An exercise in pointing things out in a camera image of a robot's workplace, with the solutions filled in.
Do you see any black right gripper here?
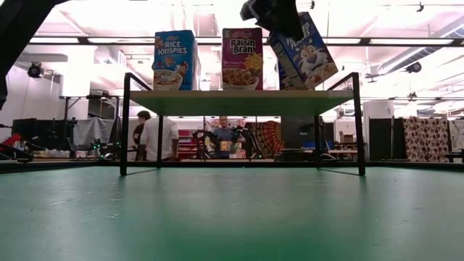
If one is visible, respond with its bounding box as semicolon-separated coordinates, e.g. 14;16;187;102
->
239;0;305;41

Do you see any blue Frosted Flakes cereal box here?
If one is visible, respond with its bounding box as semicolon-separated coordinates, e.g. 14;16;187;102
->
267;11;339;91

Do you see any magenta Raisin Bran cereal box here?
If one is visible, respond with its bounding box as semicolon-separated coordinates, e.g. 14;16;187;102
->
221;27;265;91

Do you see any blue Rice Krispies cereal box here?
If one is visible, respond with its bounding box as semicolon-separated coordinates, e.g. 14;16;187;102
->
152;29;201;91

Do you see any red storage shelf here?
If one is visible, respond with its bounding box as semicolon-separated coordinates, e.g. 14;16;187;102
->
178;130;197;161

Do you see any wooden tray board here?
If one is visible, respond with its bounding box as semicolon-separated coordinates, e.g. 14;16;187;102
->
120;71;366;177

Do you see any dark grey cabinet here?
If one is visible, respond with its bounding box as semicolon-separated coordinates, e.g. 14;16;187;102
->
281;115;317;150

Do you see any orange patterned hanging cloth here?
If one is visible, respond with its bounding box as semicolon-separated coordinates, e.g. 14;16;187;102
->
253;121;284;160

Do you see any white cabinet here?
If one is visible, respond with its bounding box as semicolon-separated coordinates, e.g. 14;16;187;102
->
362;100;395;161

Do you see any person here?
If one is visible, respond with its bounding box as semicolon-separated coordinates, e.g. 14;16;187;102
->
140;116;180;162
212;115;244;160
132;110;152;162

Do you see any green table mat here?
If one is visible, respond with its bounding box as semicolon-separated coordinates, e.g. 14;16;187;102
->
0;166;464;261

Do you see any grey cloth cover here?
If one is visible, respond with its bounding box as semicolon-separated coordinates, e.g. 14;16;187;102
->
72;116;116;146

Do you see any black partition panel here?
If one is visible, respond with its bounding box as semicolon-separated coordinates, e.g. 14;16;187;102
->
11;118;75;150

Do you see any black overhead frame beam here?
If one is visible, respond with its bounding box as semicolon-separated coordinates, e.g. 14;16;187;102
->
28;35;464;46

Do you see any silver ceiling duct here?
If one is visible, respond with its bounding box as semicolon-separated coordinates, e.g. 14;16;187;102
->
376;16;464;74

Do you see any black table rig frame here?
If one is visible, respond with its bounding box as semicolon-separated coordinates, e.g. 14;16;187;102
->
0;159;464;173

